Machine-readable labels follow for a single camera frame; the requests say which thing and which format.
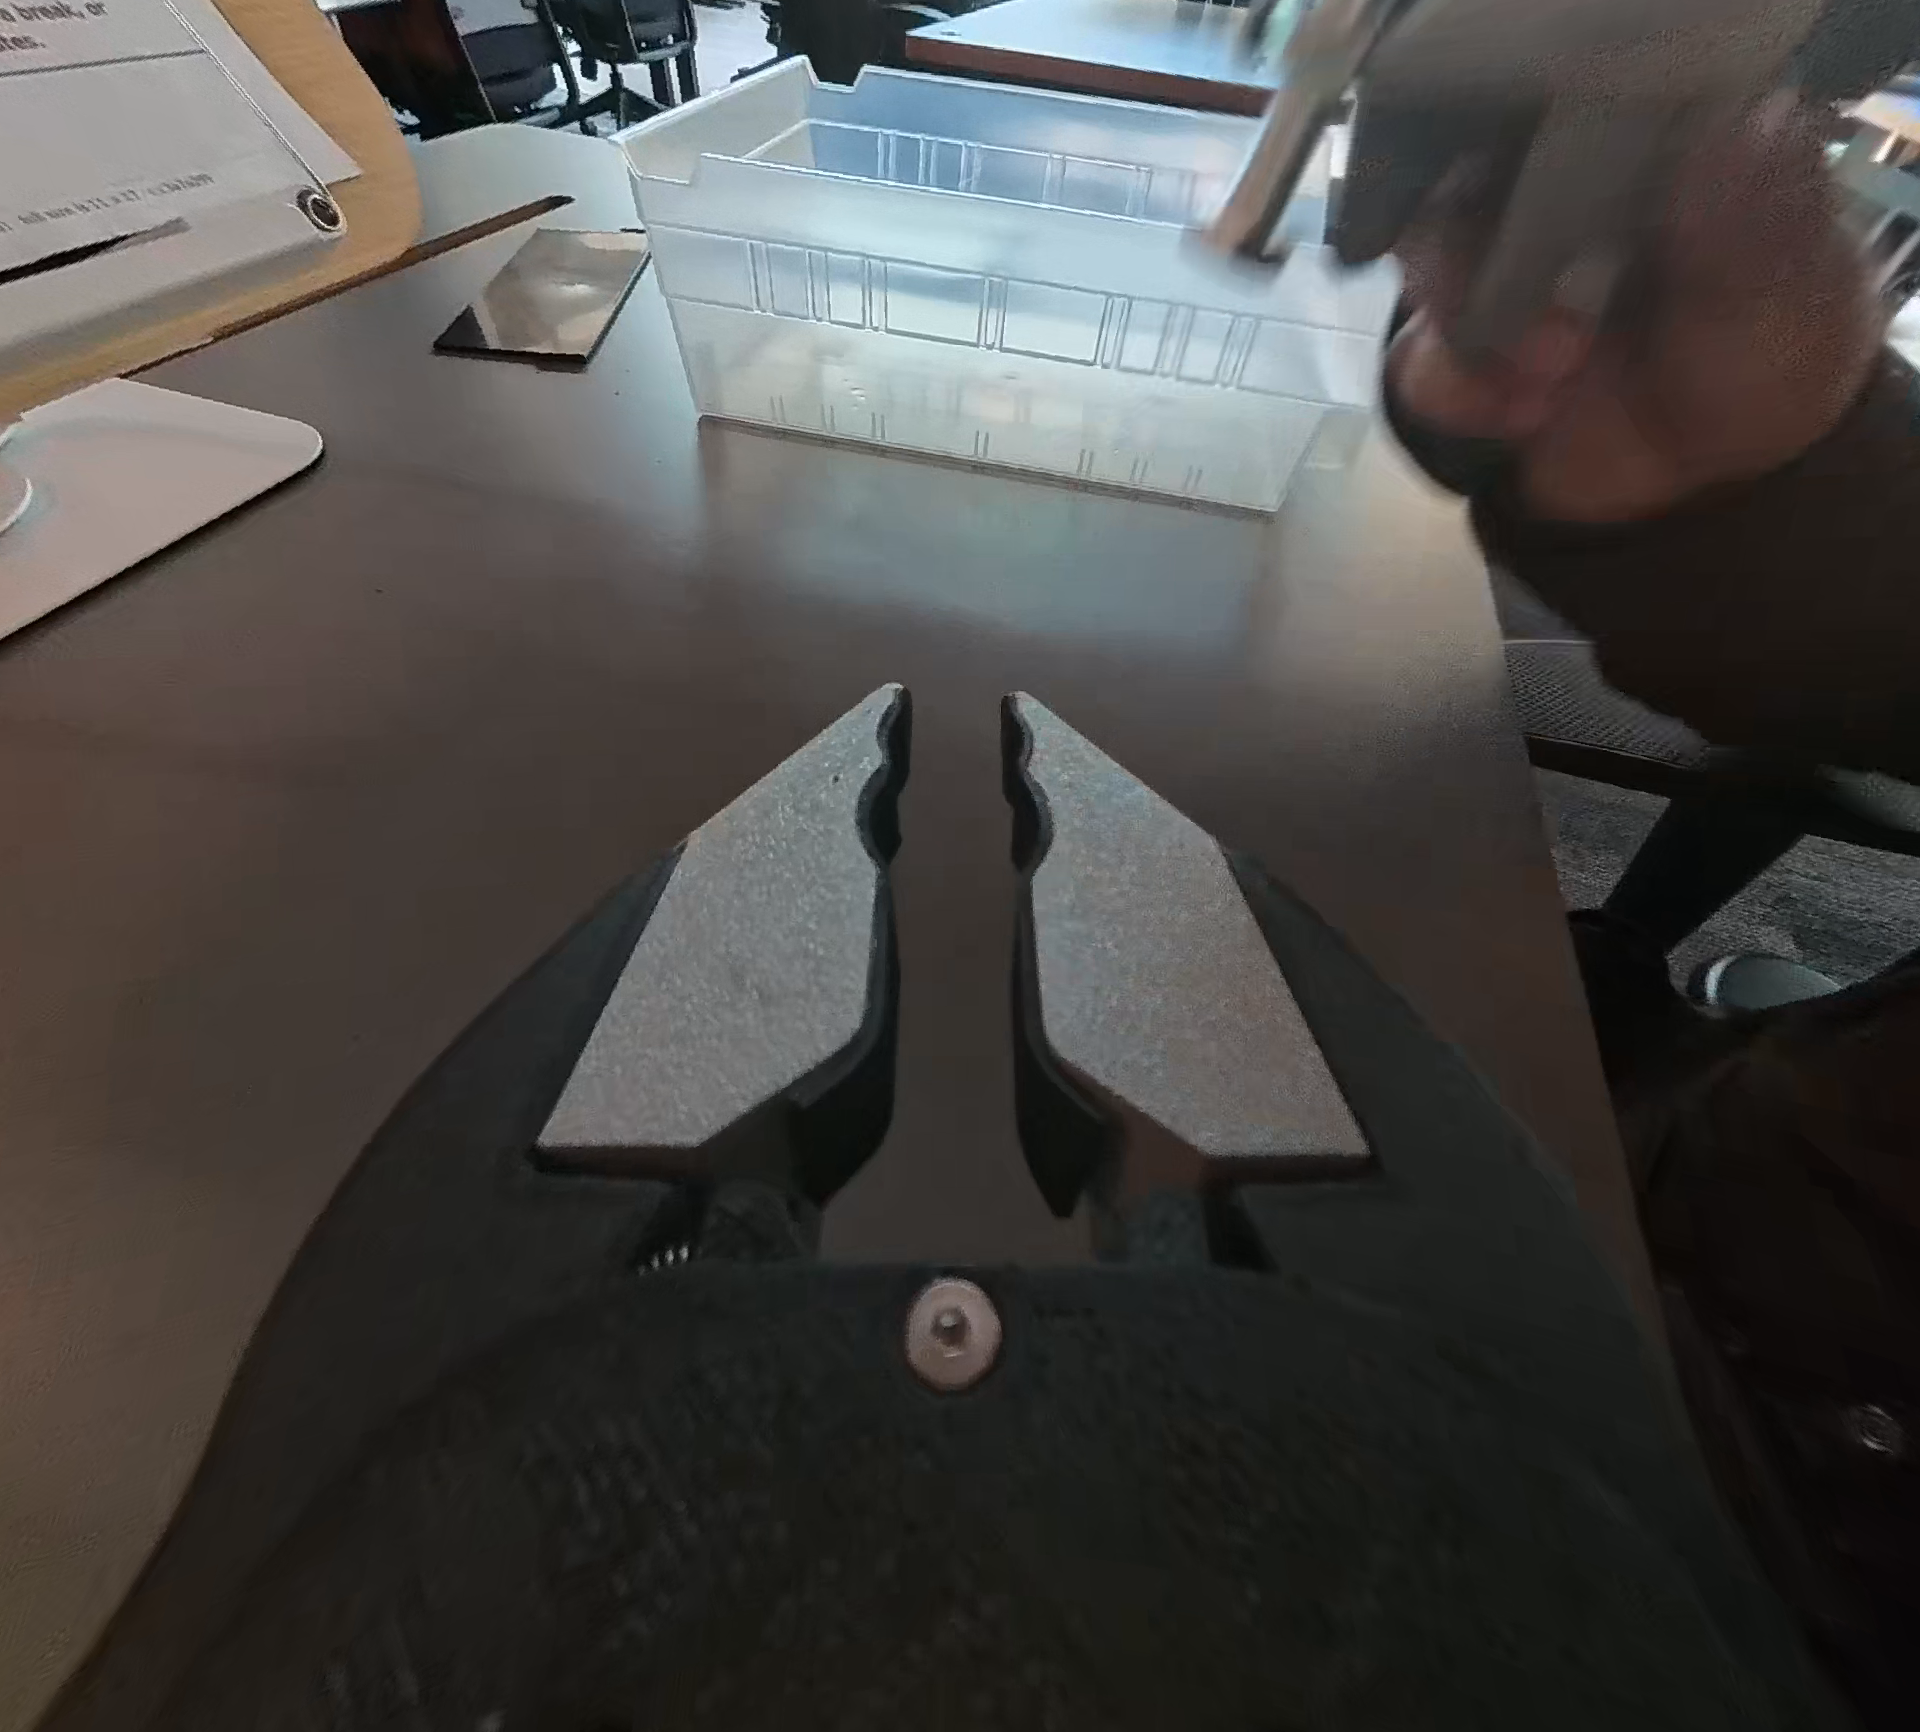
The brown-edged office table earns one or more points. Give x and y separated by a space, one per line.
1095 45

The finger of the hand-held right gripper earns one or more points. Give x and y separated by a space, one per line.
1591 203
1425 142

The person's right hand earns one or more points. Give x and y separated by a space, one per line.
1694 383

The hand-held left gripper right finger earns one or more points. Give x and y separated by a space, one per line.
1184 997

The steel hex bolt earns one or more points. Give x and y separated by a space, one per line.
1274 172

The black glossy plate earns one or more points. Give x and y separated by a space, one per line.
540 300

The wooden display board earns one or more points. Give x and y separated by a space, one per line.
300 36

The metal board screw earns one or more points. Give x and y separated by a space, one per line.
319 211

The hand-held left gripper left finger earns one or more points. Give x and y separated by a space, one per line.
734 997

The printed instruction sheet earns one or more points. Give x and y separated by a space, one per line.
120 113

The white stand base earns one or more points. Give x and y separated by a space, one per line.
164 473

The clear plastic bin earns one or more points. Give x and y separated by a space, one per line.
975 322

